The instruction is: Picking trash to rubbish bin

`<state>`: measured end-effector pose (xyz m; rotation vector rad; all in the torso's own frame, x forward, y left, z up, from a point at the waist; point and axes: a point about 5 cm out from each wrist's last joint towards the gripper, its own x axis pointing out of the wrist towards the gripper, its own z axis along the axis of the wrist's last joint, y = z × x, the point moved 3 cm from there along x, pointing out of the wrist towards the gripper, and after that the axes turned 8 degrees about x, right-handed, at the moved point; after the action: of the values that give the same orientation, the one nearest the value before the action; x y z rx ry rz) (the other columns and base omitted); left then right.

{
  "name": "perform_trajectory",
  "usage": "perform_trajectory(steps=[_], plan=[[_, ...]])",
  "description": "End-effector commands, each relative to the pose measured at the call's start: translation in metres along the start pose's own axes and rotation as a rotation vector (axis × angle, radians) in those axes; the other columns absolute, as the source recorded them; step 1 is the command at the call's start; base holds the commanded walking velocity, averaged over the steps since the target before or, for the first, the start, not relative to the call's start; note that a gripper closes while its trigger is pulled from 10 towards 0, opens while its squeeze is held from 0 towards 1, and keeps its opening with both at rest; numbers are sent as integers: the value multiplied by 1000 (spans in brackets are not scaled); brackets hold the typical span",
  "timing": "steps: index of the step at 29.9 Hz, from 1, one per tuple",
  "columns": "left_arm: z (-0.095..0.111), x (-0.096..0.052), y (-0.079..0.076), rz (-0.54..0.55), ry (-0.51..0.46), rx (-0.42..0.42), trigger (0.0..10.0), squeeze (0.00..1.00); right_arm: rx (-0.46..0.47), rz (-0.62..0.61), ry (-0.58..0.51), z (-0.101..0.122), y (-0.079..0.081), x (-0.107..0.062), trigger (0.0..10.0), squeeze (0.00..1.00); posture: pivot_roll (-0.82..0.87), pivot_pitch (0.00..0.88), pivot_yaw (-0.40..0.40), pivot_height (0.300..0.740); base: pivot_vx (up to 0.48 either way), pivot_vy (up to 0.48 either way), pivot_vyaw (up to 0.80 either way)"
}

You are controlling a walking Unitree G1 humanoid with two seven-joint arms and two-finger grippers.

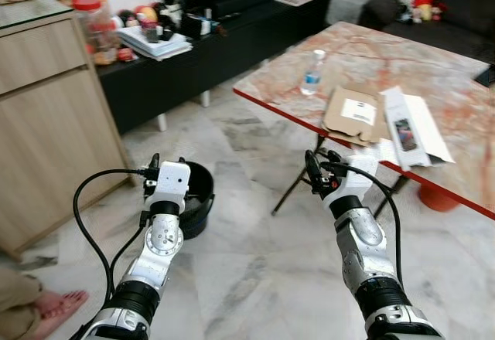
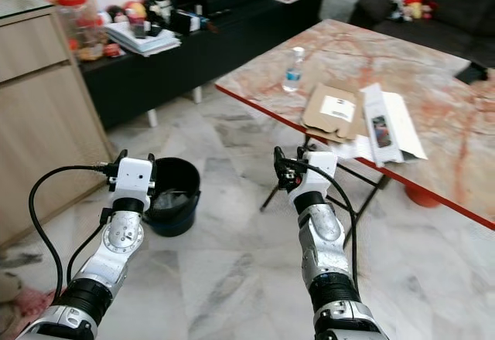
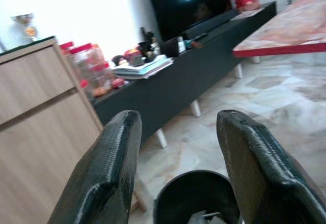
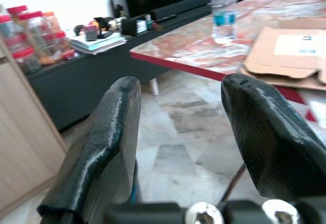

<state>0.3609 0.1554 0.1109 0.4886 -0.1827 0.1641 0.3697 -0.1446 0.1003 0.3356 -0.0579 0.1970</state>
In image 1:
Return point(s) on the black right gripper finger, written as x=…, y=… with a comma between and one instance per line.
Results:
x=332, y=158
x=311, y=170

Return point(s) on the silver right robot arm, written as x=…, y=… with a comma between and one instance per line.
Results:
x=363, y=247

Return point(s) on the grey plastic trash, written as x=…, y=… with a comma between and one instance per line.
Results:
x=203, y=201

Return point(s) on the brown cardboard envelope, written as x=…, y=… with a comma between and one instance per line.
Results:
x=352, y=117

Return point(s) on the black plastic bucket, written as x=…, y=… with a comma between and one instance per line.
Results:
x=201, y=220

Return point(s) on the white crumpled paper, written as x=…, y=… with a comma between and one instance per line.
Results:
x=384, y=154

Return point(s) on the white phone box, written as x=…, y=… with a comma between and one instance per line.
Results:
x=406, y=131

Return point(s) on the clear plastic water bottle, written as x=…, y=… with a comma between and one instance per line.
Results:
x=312, y=73

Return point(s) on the red plastic basin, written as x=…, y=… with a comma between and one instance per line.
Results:
x=437, y=198

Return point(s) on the white paper stack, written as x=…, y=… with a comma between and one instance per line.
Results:
x=155, y=45

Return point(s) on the black low TV bench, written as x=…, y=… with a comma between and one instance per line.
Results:
x=232, y=46

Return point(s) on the marble top table red edge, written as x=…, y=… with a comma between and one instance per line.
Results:
x=433, y=69

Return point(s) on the light wooden cabinet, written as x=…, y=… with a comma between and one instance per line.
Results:
x=46, y=124

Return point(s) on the orange round toy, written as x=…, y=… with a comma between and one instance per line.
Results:
x=145, y=15

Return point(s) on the black gadget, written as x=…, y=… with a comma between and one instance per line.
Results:
x=170, y=8

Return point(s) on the large red lid jar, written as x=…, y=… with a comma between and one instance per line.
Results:
x=94, y=29

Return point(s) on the black rectangular object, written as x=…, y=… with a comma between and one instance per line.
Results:
x=484, y=74

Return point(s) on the person's bare foot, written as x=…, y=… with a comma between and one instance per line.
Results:
x=58, y=306

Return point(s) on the dark grey fabric sofa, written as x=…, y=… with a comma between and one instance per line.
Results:
x=464, y=15

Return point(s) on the person's khaki trouser leg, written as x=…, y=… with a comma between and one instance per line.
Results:
x=15, y=301

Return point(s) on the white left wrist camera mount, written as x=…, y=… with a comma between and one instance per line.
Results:
x=172, y=179

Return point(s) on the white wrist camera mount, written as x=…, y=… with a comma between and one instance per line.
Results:
x=354, y=176
x=172, y=179

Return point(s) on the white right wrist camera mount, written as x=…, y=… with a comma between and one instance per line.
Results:
x=354, y=176

